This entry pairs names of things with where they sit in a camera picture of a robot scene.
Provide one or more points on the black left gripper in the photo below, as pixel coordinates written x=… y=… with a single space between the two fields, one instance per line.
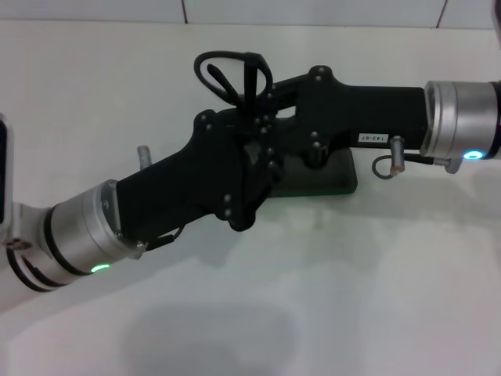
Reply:
x=176 y=188

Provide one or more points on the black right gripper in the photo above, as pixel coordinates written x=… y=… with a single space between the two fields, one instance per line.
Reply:
x=364 y=115

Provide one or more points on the green glasses case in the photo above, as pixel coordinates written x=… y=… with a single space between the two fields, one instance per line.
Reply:
x=338 y=176

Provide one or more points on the black thin-framed glasses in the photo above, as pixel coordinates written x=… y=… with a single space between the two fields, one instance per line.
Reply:
x=225 y=84

